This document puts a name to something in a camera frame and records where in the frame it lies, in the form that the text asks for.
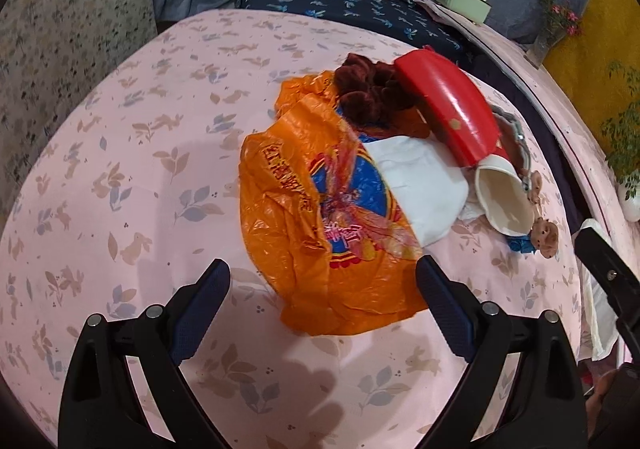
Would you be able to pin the dark red velvet scrunchie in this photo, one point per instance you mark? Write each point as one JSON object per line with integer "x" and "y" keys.
{"x": 370, "y": 94}

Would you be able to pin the pink rabbit print sheet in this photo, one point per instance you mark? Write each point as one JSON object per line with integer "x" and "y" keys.
{"x": 150, "y": 129}

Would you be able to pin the green plant in white pot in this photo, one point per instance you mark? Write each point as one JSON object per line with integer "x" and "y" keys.
{"x": 627, "y": 144}

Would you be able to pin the brown bear plush charm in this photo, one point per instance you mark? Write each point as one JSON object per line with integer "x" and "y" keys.
{"x": 546, "y": 238}

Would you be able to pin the white folded cloth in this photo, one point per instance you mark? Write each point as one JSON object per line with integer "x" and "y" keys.
{"x": 420, "y": 189}

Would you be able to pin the dark blue floral cloth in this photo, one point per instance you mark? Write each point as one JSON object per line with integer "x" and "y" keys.
{"x": 360, "y": 9}

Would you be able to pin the yellow cloth backdrop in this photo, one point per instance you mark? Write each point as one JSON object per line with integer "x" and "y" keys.
{"x": 595, "y": 46}

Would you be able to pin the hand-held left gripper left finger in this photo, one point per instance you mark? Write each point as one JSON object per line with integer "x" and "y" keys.
{"x": 200, "y": 314}

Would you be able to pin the silver-edged brown hair clip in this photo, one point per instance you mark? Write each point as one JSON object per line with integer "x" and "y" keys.
{"x": 510, "y": 144}

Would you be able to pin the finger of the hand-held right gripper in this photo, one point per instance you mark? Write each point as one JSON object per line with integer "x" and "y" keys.
{"x": 602, "y": 264}

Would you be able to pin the orange printed plastic bag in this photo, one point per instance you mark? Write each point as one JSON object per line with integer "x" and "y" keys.
{"x": 280, "y": 209}

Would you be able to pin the small brown bear charm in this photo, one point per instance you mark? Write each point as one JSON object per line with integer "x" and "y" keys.
{"x": 535, "y": 186}

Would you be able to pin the pale green rectangular box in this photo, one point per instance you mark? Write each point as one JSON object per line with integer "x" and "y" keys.
{"x": 462, "y": 1}

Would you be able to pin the glass vase with pink flowers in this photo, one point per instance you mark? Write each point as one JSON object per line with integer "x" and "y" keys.
{"x": 555, "y": 14}

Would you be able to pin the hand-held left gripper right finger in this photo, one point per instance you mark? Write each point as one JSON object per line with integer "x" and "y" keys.
{"x": 445, "y": 309}

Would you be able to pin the white paper cup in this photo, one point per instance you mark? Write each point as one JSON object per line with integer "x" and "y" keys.
{"x": 505, "y": 204}

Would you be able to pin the red hard case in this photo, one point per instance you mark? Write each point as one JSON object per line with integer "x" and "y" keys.
{"x": 450, "y": 94}

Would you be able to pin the small blue plush piece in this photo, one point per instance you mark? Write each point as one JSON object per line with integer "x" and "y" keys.
{"x": 520, "y": 245}

